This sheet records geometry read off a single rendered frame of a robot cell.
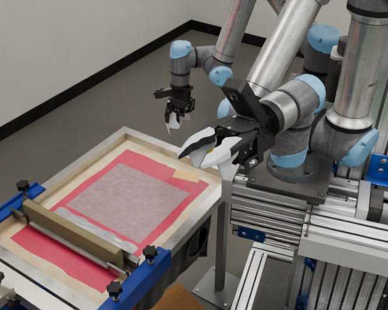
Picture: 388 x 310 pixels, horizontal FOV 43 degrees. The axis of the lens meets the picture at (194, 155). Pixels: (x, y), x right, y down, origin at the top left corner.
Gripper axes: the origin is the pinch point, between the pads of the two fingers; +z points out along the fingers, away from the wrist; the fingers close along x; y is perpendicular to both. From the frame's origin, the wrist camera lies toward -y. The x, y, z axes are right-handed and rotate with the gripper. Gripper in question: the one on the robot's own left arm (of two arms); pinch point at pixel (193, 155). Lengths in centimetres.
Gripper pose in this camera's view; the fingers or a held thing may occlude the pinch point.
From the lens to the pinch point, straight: 79.3
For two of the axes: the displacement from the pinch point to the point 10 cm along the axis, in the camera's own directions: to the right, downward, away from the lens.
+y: 1.0, 8.5, 5.2
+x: -7.2, -3.0, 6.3
